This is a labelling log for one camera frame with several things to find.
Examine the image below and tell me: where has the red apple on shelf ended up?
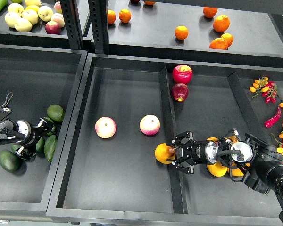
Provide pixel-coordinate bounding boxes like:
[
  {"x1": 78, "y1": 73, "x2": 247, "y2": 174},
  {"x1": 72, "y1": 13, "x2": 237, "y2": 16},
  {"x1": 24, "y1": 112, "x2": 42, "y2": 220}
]
[{"x1": 45, "y1": 21, "x2": 61, "y2": 35}]

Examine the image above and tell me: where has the pale yellow apple left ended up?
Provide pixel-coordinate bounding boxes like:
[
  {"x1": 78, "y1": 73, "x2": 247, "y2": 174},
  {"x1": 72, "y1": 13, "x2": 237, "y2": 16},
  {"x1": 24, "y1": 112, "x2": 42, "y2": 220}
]
[{"x1": 5, "y1": 12, "x2": 21, "y2": 28}]

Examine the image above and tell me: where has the red chili pepper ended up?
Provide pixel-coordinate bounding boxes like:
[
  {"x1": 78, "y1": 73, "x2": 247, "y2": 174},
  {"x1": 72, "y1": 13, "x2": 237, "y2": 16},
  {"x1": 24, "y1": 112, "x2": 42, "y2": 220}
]
[{"x1": 264, "y1": 107, "x2": 282, "y2": 128}]

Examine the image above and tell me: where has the pink yellow apple right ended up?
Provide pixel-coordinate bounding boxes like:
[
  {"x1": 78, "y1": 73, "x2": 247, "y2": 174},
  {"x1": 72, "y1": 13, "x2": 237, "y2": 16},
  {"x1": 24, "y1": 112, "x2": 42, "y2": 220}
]
[{"x1": 140, "y1": 114, "x2": 160, "y2": 136}]

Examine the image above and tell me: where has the green avocado middle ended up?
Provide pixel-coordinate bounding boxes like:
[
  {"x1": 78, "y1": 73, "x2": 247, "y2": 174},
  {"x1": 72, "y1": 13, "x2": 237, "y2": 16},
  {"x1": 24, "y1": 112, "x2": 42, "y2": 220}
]
[{"x1": 43, "y1": 116, "x2": 57, "y2": 136}]

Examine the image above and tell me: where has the black shelf post left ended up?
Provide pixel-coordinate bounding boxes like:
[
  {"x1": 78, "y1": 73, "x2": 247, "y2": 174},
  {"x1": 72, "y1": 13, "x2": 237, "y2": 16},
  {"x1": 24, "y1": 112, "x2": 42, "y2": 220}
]
[{"x1": 60, "y1": 0, "x2": 83, "y2": 50}]

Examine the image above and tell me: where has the yellow brown pear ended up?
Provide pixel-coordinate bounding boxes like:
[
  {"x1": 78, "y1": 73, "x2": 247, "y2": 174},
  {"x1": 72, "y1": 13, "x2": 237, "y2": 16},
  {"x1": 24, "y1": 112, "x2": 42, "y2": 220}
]
[{"x1": 154, "y1": 143, "x2": 176, "y2": 164}]

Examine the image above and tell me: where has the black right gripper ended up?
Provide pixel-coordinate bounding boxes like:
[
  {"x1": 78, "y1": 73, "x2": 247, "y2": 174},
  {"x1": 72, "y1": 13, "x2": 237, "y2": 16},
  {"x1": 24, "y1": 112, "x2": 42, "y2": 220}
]
[{"x1": 171, "y1": 131, "x2": 208, "y2": 174}]

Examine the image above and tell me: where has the dark red apple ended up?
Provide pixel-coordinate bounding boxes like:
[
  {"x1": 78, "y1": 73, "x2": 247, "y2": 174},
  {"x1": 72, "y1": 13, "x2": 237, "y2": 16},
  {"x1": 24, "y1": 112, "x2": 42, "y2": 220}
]
[{"x1": 171, "y1": 83, "x2": 189, "y2": 102}]

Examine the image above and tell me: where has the dark avocado far left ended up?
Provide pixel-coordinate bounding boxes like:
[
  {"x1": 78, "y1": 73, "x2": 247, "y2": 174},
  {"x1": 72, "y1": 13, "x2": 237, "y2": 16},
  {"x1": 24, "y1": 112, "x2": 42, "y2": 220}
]
[{"x1": 0, "y1": 150, "x2": 22, "y2": 173}]

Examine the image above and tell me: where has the black tray divider right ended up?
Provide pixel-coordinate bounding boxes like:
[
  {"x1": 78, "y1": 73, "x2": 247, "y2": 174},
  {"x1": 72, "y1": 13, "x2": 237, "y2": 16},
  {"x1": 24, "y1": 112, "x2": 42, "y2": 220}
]
[{"x1": 228, "y1": 73, "x2": 283, "y2": 221}]

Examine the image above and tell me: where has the orange shelf front right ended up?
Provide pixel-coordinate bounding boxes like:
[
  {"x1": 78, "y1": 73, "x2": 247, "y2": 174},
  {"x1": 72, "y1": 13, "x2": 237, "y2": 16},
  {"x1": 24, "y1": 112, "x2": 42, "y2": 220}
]
[{"x1": 209, "y1": 38, "x2": 228, "y2": 50}]

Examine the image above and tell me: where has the pink yellow apple left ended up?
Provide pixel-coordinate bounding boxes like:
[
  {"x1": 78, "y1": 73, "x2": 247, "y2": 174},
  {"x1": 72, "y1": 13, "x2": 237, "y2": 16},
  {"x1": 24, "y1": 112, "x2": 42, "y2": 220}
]
[{"x1": 95, "y1": 117, "x2": 117, "y2": 139}]

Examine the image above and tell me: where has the dark green avocado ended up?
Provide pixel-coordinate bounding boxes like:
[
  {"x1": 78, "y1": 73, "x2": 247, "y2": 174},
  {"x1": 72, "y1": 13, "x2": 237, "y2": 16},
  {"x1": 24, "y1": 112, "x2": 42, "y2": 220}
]
[{"x1": 35, "y1": 137, "x2": 45, "y2": 153}]

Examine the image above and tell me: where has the green avocado top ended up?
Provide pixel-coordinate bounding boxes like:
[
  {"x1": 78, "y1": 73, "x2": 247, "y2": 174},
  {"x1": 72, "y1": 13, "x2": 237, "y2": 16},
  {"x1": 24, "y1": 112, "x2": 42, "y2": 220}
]
[{"x1": 47, "y1": 105, "x2": 65, "y2": 122}]

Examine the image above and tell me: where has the pink peach on shelf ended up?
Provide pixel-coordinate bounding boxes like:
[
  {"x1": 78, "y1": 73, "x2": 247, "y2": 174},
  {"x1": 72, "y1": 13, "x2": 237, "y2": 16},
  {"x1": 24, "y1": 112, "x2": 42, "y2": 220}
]
[{"x1": 51, "y1": 13, "x2": 65, "y2": 28}]

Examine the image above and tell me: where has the black centre tray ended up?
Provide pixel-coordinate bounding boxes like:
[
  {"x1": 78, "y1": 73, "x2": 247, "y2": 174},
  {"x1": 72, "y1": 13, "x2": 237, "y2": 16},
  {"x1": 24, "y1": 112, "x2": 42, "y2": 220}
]
[{"x1": 47, "y1": 54, "x2": 283, "y2": 226}]

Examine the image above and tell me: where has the pale yellow apple front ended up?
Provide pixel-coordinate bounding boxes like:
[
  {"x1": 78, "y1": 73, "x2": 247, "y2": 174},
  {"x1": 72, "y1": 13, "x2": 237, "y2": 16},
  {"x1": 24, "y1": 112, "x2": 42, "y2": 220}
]
[{"x1": 14, "y1": 18, "x2": 33, "y2": 32}]

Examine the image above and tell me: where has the black left tray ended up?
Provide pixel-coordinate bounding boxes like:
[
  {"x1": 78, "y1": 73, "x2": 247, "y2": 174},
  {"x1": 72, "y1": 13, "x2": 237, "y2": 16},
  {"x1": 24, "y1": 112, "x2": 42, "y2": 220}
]
[{"x1": 0, "y1": 45, "x2": 87, "y2": 220}]

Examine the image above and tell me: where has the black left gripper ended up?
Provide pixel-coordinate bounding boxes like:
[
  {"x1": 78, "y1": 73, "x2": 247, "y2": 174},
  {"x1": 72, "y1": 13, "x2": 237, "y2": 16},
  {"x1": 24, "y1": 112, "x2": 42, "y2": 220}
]
[{"x1": 14, "y1": 117, "x2": 50, "y2": 159}]

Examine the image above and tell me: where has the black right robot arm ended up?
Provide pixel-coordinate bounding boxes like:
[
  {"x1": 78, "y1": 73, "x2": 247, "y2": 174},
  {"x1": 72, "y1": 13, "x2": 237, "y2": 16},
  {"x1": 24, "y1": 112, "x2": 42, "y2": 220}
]
[{"x1": 167, "y1": 129, "x2": 283, "y2": 223}]

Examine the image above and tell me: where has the yellow pear upper left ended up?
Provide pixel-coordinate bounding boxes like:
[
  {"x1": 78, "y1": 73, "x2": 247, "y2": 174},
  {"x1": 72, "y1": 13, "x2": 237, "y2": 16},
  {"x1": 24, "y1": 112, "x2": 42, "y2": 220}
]
[{"x1": 207, "y1": 137, "x2": 218, "y2": 145}]

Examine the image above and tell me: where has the yellow pear upper right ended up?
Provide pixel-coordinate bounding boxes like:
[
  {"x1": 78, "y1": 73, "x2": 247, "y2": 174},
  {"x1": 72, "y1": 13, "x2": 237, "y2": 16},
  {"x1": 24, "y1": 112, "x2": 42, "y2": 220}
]
[{"x1": 225, "y1": 136, "x2": 239, "y2": 145}]

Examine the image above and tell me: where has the pale yellow apple middle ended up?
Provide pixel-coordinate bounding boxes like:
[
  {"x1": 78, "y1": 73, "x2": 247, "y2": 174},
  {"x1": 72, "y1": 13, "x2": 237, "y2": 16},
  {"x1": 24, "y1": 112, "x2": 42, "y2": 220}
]
[{"x1": 22, "y1": 9, "x2": 39, "y2": 25}]

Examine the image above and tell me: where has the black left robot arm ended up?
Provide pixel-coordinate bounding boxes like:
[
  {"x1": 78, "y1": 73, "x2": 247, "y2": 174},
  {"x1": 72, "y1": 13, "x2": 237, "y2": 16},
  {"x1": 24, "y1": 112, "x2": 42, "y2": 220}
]
[{"x1": 0, "y1": 92, "x2": 57, "y2": 160}]

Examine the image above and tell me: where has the black shelf post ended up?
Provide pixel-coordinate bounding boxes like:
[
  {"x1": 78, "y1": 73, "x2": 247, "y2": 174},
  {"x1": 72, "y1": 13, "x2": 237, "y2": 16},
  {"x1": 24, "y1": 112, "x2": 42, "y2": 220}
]
[
  {"x1": 60, "y1": 0, "x2": 83, "y2": 50},
  {"x1": 88, "y1": 0, "x2": 109, "y2": 55}
]

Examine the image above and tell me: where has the pink yellow apple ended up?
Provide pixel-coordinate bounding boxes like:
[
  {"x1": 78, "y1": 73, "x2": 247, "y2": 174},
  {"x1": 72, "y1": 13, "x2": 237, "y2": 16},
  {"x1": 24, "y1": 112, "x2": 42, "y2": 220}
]
[
  {"x1": 140, "y1": 114, "x2": 160, "y2": 136},
  {"x1": 95, "y1": 117, "x2": 117, "y2": 139}
]

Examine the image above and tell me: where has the bright red apple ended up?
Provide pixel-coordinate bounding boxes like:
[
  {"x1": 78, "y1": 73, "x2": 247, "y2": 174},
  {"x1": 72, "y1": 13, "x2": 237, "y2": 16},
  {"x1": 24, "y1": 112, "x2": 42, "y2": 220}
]
[{"x1": 172, "y1": 65, "x2": 193, "y2": 85}]

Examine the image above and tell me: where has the orange on shelf centre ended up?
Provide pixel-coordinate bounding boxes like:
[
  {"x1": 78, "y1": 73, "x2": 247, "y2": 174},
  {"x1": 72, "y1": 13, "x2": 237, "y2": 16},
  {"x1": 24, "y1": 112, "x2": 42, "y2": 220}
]
[{"x1": 175, "y1": 25, "x2": 189, "y2": 40}]

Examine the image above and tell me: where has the yellow pear lower middle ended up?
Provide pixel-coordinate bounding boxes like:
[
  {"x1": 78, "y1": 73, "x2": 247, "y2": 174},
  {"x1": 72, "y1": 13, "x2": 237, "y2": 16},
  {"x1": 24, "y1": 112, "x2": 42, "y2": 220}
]
[{"x1": 227, "y1": 163, "x2": 250, "y2": 177}]

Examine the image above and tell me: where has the black shelf post right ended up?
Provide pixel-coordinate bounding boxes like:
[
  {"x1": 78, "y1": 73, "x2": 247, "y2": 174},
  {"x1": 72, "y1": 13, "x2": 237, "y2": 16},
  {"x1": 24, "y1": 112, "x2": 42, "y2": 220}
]
[{"x1": 88, "y1": 0, "x2": 109, "y2": 55}]

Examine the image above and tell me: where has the orange shelf behind front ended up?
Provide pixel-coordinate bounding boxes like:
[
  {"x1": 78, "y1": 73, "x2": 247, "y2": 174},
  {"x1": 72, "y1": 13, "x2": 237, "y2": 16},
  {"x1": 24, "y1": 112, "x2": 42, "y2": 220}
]
[{"x1": 221, "y1": 33, "x2": 233, "y2": 47}]

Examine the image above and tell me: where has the pale yellow apple right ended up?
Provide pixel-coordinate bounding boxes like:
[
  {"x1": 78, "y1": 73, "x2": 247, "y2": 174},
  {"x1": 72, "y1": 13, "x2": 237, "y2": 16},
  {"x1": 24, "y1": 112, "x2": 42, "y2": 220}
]
[{"x1": 38, "y1": 6, "x2": 53, "y2": 22}]

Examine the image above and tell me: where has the yellow pear lower left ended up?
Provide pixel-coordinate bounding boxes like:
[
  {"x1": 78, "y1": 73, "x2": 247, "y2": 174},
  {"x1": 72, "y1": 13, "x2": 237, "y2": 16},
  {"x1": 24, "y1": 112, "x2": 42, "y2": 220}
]
[{"x1": 207, "y1": 161, "x2": 227, "y2": 177}]

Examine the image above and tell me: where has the black tray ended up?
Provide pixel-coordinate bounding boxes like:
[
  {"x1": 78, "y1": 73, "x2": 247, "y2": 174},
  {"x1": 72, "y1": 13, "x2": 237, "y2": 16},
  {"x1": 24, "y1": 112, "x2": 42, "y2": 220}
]
[
  {"x1": 47, "y1": 54, "x2": 283, "y2": 226},
  {"x1": 0, "y1": 45, "x2": 87, "y2": 220}
]

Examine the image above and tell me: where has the cherry tomato bunch top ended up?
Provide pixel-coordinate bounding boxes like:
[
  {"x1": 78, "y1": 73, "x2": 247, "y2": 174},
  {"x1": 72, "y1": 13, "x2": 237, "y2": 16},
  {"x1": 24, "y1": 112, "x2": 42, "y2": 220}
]
[{"x1": 249, "y1": 77, "x2": 277, "y2": 103}]

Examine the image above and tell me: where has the dark avocado beside it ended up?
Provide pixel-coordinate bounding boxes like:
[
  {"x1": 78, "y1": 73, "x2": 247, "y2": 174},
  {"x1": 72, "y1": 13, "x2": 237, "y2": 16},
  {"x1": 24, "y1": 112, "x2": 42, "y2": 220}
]
[{"x1": 11, "y1": 144, "x2": 22, "y2": 156}]

